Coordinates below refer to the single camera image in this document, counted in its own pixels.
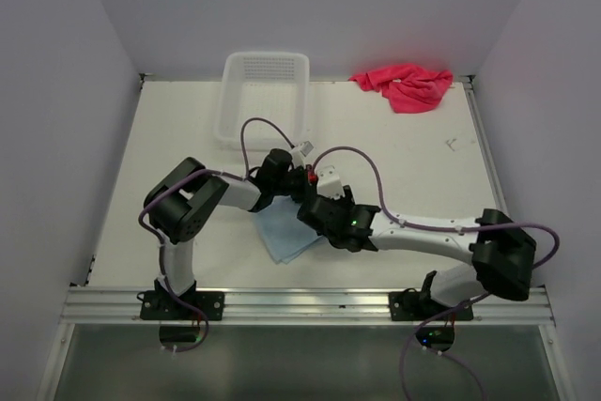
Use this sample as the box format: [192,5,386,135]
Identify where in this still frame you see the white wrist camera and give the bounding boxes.
[309,165,345,200]
[290,141,314,166]

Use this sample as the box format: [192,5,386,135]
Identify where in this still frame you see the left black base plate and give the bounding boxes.
[136,290,224,321]

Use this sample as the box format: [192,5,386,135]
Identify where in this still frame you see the light blue towel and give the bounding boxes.
[254,196,325,264]

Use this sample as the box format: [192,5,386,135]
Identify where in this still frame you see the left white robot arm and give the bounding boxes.
[138,148,318,319]

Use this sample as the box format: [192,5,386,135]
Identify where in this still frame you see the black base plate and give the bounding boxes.
[136,290,224,321]
[388,288,449,322]

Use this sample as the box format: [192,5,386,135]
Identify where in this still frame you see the pink towel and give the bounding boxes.
[348,63,454,114]

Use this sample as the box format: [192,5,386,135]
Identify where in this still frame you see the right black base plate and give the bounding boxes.
[388,288,449,322]

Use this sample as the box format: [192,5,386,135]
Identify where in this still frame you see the white plastic basket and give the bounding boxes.
[213,52,310,149]

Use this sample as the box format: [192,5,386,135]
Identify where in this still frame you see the aluminium mounting rail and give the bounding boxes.
[59,287,554,326]

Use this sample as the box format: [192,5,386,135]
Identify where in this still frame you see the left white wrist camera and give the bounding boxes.
[290,141,314,166]

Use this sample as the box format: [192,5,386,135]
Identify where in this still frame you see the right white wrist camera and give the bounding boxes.
[309,165,345,200]

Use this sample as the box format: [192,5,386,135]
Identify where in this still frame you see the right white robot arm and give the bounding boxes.
[297,187,536,319]

